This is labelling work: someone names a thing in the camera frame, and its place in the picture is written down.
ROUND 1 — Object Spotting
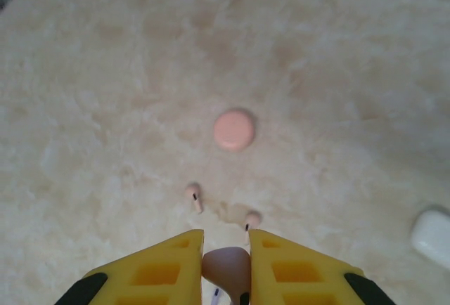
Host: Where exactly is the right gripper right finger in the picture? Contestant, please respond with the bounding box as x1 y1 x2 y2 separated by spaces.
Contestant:
247 229 393 305

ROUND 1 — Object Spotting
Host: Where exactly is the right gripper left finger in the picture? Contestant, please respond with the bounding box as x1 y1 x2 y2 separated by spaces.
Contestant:
58 228 205 305

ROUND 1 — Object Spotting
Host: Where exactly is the pink wireless earbud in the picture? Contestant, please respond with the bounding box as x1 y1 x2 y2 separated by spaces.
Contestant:
185 182 205 214
242 210 263 246

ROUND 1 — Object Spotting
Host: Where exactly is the pink earbud charging case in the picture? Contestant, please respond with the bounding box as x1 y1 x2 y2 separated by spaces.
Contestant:
213 107 257 153

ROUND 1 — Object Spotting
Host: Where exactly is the white earbud charging case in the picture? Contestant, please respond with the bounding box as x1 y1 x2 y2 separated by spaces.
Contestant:
410 205 450 271

